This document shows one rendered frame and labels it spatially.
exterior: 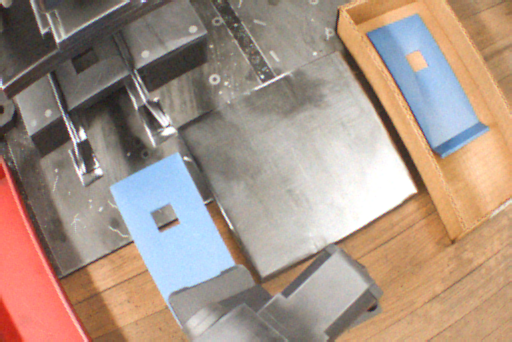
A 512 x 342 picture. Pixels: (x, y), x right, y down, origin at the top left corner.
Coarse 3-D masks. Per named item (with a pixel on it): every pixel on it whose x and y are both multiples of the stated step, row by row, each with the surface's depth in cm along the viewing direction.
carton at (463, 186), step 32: (384, 0) 116; (416, 0) 121; (352, 32) 114; (448, 32) 118; (384, 64) 119; (416, 64) 119; (480, 64) 113; (384, 96) 115; (480, 96) 118; (416, 128) 110; (416, 160) 115; (448, 160) 116; (480, 160) 116; (448, 192) 109; (480, 192) 115; (448, 224) 113; (480, 224) 114
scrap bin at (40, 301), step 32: (0, 160) 111; (0, 192) 115; (0, 224) 114; (32, 224) 113; (0, 256) 113; (32, 256) 113; (0, 288) 112; (32, 288) 113; (0, 320) 111; (32, 320) 112; (64, 320) 112
